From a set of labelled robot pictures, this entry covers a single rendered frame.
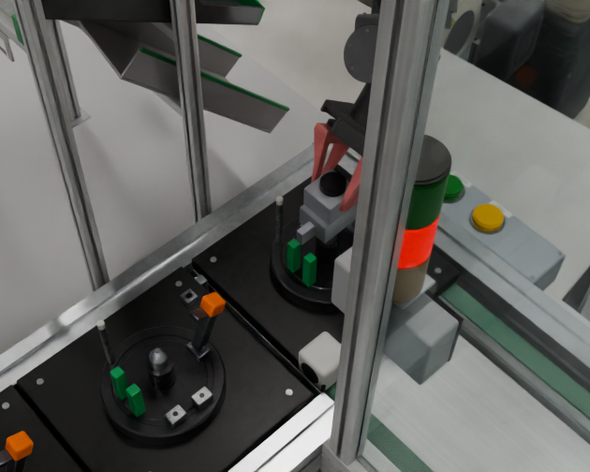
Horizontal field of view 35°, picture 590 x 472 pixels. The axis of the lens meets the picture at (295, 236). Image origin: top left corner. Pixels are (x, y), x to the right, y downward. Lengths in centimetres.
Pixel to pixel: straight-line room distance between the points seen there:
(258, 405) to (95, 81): 70
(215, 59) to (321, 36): 34
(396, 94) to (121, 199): 85
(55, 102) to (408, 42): 51
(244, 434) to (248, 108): 43
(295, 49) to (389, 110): 101
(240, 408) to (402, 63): 58
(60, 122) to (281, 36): 70
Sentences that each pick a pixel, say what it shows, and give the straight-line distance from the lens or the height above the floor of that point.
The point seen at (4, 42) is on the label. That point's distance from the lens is 98.
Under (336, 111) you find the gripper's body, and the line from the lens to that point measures 102.
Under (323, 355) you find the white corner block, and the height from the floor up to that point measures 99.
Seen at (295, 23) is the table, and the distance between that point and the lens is 164.
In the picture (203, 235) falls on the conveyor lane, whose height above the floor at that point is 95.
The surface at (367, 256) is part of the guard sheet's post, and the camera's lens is 73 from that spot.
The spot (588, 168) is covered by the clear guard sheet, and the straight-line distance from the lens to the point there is 52.
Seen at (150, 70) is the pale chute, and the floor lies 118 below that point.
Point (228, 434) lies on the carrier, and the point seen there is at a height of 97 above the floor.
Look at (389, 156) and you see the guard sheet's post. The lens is 62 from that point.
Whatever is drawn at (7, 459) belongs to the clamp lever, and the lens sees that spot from 96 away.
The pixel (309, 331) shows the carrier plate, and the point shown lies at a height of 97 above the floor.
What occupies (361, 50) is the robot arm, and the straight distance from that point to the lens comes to 93.
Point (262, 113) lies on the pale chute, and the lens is 124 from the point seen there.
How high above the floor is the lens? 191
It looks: 53 degrees down
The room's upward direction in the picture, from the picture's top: 2 degrees clockwise
